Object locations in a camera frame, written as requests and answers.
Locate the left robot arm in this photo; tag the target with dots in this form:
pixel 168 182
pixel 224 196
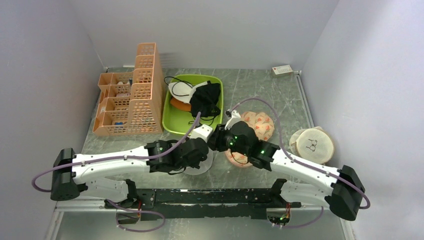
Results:
pixel 82 174

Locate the orange plastic organizer basket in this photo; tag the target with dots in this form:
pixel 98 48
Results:
pixel 131 103

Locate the green plastic tray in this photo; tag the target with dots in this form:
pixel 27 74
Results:
pixel 177 121

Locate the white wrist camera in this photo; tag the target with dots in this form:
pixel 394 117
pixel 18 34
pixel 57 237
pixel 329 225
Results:
pixel 234 117
pixel 203 132

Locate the white small box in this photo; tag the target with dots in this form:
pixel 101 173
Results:
pixel 282 70

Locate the orange bra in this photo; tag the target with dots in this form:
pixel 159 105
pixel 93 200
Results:
pixel 186 107

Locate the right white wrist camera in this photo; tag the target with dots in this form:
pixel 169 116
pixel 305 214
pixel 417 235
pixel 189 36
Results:
pixel 234 117

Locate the black bra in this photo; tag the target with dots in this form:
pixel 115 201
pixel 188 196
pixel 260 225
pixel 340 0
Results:
pixel 204 100

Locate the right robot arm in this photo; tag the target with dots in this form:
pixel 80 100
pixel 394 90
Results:
pixel 339 189

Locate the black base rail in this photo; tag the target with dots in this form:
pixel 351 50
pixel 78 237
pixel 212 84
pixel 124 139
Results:
pixel 208 203

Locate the beige round laundry bag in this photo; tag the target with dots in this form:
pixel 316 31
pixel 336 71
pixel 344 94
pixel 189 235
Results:
pixel 312 144

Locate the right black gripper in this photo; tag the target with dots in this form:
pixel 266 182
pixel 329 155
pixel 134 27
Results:
pixel 215 141

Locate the white bra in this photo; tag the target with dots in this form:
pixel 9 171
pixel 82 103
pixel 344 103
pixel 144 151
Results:
pixel 182 90

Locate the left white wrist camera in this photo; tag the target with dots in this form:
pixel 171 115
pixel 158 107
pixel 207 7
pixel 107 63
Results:
pixel 203 132

